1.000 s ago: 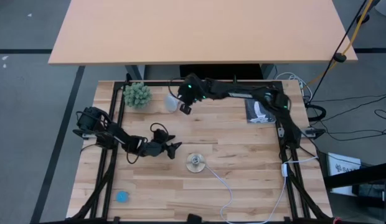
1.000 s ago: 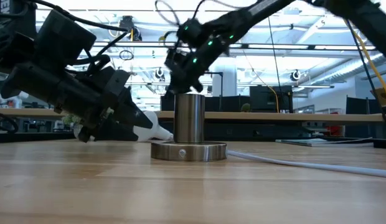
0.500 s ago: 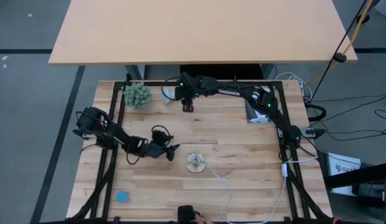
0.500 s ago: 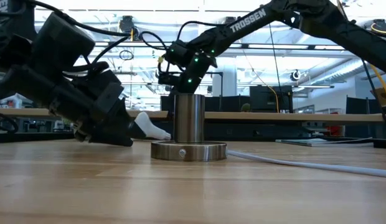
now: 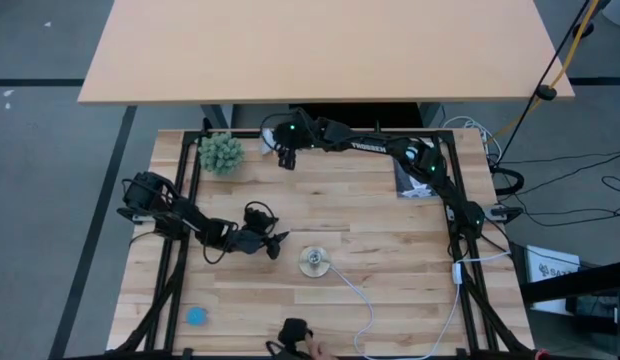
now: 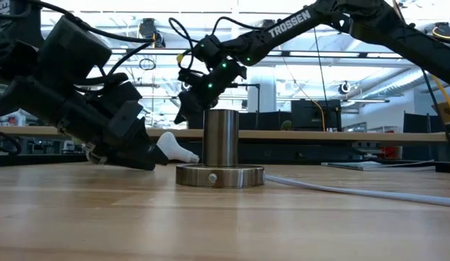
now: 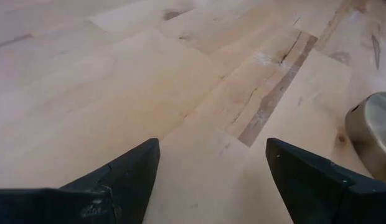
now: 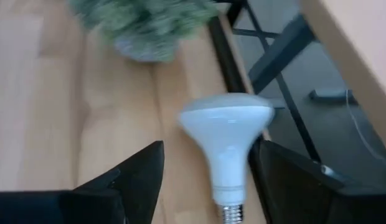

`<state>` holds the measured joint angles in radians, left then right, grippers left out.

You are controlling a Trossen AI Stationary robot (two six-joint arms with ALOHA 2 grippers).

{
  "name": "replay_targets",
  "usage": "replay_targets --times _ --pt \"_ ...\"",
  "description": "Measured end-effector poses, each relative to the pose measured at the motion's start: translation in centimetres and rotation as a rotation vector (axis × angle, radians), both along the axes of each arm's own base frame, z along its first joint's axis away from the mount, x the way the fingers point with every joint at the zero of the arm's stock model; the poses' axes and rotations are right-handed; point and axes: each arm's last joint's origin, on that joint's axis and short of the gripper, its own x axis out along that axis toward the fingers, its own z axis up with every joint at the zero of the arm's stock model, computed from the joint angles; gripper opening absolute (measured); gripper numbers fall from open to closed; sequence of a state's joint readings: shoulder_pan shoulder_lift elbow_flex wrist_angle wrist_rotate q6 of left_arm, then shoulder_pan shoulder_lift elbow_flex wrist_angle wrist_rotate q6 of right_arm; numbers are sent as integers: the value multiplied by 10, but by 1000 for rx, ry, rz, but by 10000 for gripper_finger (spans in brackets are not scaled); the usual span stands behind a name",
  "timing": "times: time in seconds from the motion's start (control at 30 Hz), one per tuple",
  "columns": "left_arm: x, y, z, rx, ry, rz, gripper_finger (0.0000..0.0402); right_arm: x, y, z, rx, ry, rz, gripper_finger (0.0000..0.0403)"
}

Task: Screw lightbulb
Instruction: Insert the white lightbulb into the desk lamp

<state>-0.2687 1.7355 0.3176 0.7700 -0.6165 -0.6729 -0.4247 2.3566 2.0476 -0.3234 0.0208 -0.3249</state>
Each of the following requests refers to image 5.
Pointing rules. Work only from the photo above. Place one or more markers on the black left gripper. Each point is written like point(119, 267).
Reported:
point(249, 241)

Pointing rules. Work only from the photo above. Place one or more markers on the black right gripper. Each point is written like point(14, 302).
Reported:
point(292, 137)

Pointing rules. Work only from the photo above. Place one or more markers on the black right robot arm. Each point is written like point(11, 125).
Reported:
point(370, 146)

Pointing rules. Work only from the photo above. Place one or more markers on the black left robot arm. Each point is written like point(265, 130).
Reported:
point(190, 220)

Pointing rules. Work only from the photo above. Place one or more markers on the white paper card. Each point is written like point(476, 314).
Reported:
point(266, 145)

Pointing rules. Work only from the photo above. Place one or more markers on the green artificial plant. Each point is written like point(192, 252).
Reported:
point(221, 153)

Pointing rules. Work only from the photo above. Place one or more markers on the blue candle jar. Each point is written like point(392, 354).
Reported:
point(197, 316)

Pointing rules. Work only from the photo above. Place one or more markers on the light wooden desk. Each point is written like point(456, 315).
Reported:
point(320, 50)

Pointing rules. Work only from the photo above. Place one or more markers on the person's hand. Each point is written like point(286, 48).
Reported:
point(319, 350)

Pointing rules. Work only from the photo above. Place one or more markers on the blue grey magazine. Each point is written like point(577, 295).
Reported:
point(415, 187)

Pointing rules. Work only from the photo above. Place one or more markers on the thin black pole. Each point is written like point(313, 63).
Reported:
point(540, 90)

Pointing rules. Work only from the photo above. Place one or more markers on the white printed box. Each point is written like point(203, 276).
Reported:
point(550, 265)

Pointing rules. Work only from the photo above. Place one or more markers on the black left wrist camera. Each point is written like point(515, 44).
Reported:
point(257, 219)

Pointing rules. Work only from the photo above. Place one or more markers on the black table-level camera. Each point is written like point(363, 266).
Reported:
point(292, 332)

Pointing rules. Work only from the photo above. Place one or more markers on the black aluminium table frame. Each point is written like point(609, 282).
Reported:
point(182, 280)

